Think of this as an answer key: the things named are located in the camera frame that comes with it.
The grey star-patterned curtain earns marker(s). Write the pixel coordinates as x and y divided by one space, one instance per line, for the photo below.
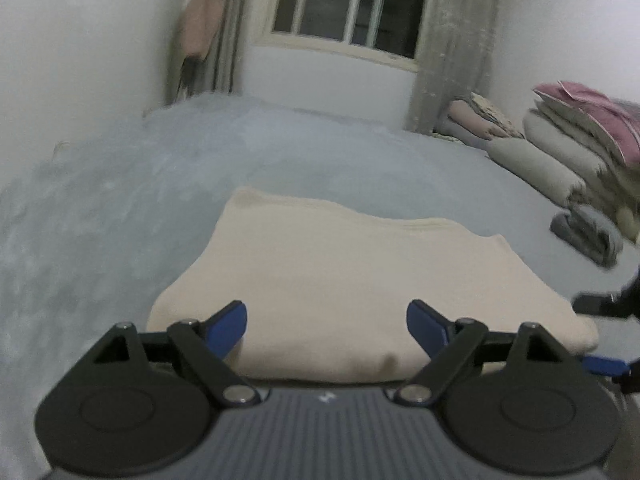
455 45
227 25

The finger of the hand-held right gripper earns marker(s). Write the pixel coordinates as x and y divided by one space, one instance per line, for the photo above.
607 366
620 305

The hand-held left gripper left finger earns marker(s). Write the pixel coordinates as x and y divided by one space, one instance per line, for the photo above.
227 332

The grey folded garment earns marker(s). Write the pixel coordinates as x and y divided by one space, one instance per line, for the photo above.
590 235

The pink folded quilt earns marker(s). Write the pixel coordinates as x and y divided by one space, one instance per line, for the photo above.
590 105

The window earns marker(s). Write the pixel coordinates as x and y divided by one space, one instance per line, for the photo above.
350 5

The grey folded quilts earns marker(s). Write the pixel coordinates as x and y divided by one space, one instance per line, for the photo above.
540 165

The pink hanging garment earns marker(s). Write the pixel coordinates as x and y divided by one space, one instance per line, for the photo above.
200 20

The pink folded blanket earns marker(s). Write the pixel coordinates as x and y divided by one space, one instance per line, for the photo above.
467 120

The grey folded blanket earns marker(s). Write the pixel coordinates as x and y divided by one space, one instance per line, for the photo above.
457 140

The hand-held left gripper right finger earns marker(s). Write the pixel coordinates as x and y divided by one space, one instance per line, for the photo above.
427 330

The grey bed blanket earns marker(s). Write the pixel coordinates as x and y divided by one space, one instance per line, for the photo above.
125 210

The beige sweatshirt with black sleeves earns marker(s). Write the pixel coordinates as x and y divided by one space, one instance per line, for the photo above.
350 285

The grey hanging garment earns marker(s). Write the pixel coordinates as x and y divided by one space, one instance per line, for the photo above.
187 77

